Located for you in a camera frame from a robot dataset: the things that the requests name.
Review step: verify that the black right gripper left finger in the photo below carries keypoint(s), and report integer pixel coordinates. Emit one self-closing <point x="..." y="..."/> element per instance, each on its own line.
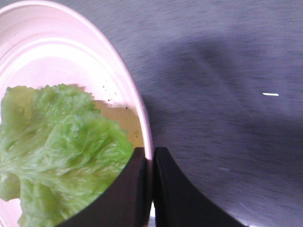
<point x="126" y="203"/>

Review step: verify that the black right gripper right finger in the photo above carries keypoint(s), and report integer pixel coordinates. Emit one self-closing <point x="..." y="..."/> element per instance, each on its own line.
<point x="178" y="203"/>

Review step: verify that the green lettuce leaf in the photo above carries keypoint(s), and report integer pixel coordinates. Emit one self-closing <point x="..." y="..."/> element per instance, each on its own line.
<point x="58" y="153"/>

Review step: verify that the pink round plate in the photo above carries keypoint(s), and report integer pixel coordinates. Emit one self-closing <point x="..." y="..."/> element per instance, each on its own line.
<point x="46" y="43"/>

